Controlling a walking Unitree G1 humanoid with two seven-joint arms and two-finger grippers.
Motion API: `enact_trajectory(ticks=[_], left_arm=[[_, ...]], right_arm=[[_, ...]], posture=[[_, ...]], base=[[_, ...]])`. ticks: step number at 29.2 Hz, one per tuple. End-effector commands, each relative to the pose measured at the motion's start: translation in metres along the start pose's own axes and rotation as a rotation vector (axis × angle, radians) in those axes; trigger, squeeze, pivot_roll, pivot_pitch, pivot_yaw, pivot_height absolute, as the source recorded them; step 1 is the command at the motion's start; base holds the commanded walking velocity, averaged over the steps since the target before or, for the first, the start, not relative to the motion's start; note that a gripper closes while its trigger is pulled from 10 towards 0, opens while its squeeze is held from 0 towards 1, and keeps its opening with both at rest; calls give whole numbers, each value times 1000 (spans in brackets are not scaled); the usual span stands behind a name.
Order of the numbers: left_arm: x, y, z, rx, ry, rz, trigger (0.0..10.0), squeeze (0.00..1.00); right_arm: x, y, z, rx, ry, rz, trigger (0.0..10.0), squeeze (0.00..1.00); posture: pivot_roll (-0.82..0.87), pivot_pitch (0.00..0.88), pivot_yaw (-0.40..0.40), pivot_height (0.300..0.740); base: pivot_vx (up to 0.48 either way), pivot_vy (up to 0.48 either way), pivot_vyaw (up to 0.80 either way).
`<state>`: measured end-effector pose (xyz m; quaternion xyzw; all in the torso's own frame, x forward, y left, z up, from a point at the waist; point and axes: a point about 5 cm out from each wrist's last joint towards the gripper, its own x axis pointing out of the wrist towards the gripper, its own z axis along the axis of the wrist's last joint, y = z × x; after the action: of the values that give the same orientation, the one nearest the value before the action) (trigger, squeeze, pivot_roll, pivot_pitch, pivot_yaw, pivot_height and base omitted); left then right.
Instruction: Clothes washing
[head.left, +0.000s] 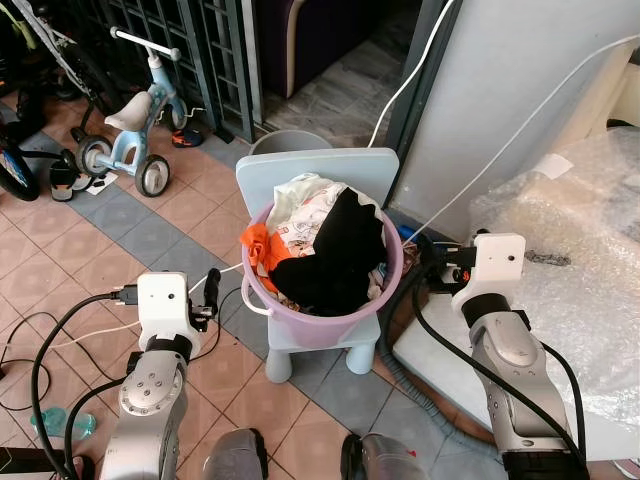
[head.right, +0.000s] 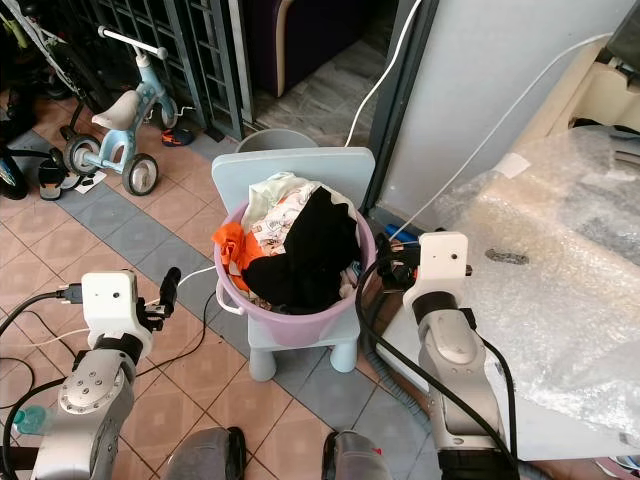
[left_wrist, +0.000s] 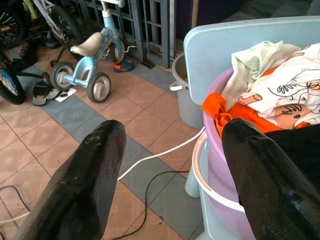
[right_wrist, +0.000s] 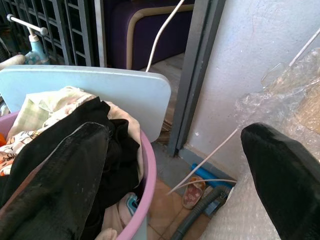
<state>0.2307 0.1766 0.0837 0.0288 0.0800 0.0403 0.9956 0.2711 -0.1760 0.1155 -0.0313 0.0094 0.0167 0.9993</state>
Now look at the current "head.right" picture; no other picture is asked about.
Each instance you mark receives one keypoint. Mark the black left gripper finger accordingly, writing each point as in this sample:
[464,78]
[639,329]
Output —
[171,284]

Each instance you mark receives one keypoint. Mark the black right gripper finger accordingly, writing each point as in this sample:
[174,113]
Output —
[389,248]

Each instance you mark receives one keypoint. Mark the black garment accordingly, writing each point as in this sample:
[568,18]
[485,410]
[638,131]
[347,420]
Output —
[310,255]

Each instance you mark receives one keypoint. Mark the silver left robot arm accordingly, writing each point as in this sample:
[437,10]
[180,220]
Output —
[95,400]

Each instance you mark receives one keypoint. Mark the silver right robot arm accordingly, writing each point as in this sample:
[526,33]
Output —
[455,350]

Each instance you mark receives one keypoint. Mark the beige top-load washing machine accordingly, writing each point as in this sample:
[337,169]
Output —
[400,345]

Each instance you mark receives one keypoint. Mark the orange garment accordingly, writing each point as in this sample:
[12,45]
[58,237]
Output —
[235,245]

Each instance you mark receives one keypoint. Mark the purple plastic laundry basin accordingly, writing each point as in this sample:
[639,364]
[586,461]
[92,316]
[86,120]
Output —
[305,325]

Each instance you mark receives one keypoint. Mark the white patterned garment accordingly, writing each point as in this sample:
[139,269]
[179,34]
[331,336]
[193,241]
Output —
[275,210]

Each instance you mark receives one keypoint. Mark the black and red shoe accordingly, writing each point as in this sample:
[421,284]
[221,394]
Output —
[176,137]

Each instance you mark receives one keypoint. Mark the clear bubble wrap sheet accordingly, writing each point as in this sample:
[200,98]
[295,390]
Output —
[550,240]

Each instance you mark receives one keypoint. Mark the light blue child chair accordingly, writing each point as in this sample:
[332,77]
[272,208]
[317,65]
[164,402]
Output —
[260,165]

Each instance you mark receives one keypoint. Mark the grey left robot leg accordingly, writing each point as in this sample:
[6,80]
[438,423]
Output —
[205,455]

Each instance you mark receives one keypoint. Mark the grey robot leg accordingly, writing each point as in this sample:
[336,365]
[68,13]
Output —
[355,458]
[205,455]

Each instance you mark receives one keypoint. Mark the grey plastic bucket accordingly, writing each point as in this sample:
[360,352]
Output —
[270,140]

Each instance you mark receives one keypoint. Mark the green plastic bottle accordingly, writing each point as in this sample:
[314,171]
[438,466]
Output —
[32,420]

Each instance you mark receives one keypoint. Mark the light blue child tricycle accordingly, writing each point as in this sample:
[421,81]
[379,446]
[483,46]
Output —
[120,112]

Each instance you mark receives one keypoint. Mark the grey right robot leg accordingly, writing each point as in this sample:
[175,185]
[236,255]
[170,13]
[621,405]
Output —
[355,458]

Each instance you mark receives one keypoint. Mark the black bicycle wheel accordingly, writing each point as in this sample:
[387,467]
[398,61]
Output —
[12,175]

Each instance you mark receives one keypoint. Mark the dark purple sofa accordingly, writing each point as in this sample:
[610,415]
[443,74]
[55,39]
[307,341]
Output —
[310,40]

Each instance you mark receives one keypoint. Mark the dark metal grille gate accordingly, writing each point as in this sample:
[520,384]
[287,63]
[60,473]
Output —
[205,60]

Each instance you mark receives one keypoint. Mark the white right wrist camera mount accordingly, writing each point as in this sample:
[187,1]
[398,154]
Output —
[442,260]

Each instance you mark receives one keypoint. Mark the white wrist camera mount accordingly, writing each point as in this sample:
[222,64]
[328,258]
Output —
[442,260]
[110,298]

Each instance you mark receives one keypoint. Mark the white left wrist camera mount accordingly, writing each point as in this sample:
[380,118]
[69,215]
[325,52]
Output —
[110,298]

